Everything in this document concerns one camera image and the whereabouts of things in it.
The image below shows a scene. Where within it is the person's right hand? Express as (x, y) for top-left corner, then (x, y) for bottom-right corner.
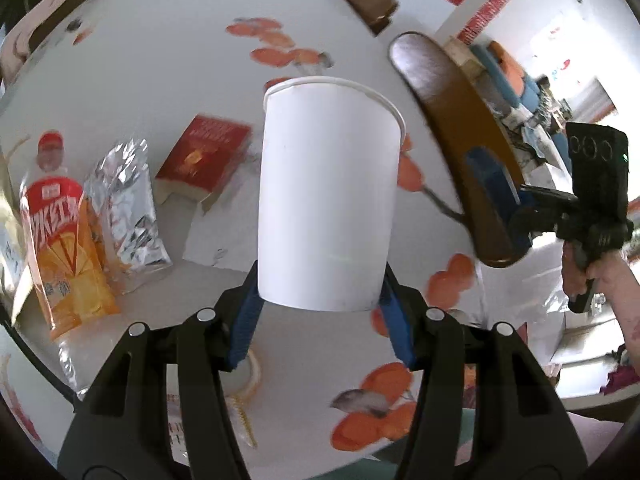
(561, 249), (640, 312)

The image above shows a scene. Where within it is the magenta cloth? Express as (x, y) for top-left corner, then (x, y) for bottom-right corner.
(599, 364), (640, 397)

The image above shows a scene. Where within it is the red cardboard pack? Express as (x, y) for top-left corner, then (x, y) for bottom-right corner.
(154, 114), (253, 216)

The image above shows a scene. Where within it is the silver foil packet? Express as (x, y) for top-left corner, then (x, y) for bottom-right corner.
(82, 138), (173, 296)

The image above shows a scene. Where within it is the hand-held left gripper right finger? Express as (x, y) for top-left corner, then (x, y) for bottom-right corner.
(371, 265), (590, 480)

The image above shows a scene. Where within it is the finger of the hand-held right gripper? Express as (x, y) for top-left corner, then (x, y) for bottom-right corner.
(464, 146), (576, 261)

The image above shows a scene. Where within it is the white paper napkin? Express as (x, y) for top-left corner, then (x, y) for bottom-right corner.
(182, 160), (261, 273)

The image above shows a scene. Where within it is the white paper cup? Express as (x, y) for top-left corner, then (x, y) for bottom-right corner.
(256, 76), (407, 312)

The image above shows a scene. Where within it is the red wall banner strip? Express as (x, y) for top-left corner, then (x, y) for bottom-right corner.
(457, 0), (532, 45)

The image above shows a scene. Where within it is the orange floral printed tablecloth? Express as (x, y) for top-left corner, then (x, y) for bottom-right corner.
(0, 0), (551, 480)

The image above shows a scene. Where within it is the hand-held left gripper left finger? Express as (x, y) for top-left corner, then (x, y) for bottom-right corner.
(57, 259), (266, 480)

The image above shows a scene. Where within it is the pale printed packet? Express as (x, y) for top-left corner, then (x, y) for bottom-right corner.
(0, 150), (34, 326)

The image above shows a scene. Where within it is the orange label drink bottle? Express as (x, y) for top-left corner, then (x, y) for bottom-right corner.
(19, 131), (122, 401)

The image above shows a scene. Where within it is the person's right forearm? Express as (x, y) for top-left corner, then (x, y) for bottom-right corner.
(607, 280), (640, 361)

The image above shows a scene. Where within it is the blue and orange cushioned seat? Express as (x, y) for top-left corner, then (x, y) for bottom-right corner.
(470, 40), (543, 111)

